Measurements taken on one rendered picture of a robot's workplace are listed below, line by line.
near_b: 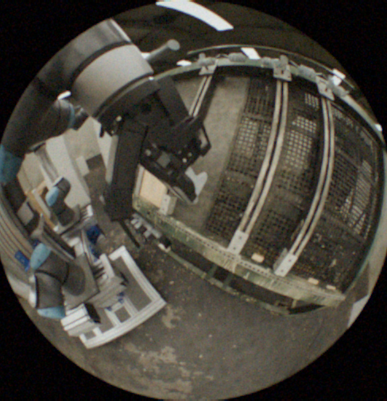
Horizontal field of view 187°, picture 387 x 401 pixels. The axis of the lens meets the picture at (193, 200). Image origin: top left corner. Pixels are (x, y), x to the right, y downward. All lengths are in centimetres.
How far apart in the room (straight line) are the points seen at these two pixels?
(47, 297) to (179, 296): 128
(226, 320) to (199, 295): 42
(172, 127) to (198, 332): 154
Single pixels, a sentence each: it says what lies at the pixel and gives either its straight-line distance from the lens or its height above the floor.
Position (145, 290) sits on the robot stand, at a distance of 133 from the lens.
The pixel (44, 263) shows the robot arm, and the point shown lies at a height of 124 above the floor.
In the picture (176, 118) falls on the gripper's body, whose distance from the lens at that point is 15.
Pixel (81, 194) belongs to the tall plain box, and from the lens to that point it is 315.
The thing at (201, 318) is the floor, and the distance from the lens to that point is 148.
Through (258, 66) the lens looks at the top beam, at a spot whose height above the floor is 187.
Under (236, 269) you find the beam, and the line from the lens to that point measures 70.
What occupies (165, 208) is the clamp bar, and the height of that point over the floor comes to 96.
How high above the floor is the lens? 147
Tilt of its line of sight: 41 degrees down
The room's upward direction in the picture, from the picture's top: straight up
